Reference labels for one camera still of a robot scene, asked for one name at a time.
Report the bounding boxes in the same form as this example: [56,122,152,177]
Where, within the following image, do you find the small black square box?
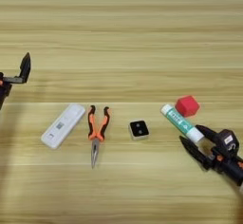
[128,120,150,141]

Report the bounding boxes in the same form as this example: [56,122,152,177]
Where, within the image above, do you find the red cube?
[174,95,200,119]

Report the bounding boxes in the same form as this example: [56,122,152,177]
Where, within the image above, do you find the orange black needle-nose pliers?
[86,104,111,170]

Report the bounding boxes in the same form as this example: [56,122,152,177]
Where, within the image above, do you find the white USB modem dongle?
[40,103,86,150]

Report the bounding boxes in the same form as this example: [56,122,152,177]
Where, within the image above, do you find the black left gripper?
[0,51,32,111]

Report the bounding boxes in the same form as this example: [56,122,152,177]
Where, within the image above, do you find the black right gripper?
[178,124,243,187]

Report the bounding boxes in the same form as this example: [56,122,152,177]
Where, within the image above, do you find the green white glue stick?
[159,103,206,144]

